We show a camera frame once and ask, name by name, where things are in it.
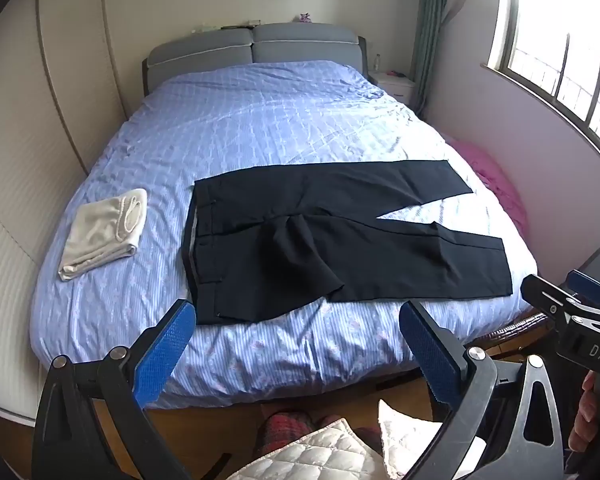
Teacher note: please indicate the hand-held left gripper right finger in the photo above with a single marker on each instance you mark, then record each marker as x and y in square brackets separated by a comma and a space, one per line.
[430, 355]

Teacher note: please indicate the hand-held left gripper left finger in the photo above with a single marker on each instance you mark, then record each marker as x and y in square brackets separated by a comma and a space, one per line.
[165, 355]

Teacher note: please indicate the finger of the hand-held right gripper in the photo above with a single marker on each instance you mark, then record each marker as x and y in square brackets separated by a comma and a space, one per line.
[542, 295]
[590, 287]

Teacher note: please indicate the black pants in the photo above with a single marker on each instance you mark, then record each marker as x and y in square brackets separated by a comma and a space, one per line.
[260, 230]

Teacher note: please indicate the person's right hand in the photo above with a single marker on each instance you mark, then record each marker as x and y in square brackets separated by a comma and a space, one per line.
[582, 410]

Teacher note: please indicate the white fleece cloth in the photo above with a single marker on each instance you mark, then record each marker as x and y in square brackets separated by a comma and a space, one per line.
[410, 435]

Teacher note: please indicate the pink blanket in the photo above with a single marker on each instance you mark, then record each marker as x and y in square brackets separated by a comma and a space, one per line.
[490, 175]

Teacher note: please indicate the white folded garment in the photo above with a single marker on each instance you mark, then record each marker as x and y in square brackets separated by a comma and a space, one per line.
[100, 235]

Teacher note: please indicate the person's red plaid trousers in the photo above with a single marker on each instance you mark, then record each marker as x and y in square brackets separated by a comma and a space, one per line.
[285, 430]

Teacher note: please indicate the white quilted jacket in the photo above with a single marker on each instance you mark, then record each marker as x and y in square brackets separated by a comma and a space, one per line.
[310, 452]

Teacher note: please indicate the white nightstand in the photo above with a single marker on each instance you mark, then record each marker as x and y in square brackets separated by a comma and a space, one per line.
[397, 87]

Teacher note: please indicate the bed with blue striped sheet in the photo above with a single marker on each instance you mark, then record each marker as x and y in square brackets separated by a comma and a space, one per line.
[280, 120]

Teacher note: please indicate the clear plastic bottle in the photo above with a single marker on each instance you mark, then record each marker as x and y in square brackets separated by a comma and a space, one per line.
[378, 62]

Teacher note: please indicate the cream sliding wardrobe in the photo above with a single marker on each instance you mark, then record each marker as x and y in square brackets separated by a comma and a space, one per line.
[55, 85]

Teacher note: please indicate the green curtain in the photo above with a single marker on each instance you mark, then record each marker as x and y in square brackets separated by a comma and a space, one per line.
[430, 20]

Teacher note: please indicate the grey padded headboard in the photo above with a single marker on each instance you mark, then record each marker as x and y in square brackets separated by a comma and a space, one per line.
[280, 42]

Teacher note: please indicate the small pink toy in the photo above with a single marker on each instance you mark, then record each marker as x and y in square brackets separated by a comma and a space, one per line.
[305, 17]

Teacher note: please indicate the brown wicker bed frame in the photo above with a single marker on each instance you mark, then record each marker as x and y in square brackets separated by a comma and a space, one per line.
[510, 332]

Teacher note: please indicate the window with dark frame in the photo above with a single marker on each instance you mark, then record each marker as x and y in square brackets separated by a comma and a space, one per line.
[555, 50]

